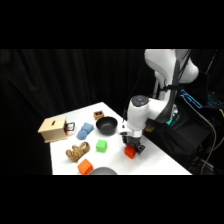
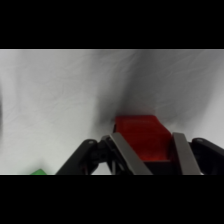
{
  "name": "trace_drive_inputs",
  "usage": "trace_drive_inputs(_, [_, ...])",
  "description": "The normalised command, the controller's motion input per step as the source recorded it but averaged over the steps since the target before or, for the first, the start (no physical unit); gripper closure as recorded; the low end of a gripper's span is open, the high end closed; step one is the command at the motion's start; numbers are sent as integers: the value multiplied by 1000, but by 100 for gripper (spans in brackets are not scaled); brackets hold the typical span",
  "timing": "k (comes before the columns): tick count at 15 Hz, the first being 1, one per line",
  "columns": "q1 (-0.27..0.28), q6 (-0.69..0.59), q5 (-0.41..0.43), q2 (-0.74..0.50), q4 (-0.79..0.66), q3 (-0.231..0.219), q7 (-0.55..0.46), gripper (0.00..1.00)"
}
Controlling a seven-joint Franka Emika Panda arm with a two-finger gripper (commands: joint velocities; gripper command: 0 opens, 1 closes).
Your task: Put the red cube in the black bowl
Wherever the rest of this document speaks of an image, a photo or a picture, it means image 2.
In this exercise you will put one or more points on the green cube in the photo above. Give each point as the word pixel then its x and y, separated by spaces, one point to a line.
pixel 39 172

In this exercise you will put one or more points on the red cube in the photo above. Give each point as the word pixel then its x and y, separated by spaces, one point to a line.
pixel 145 135

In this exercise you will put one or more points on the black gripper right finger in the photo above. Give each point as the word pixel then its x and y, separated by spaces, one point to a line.
pixel 186 155

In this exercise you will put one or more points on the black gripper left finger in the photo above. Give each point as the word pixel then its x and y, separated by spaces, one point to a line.
pixel 130 155

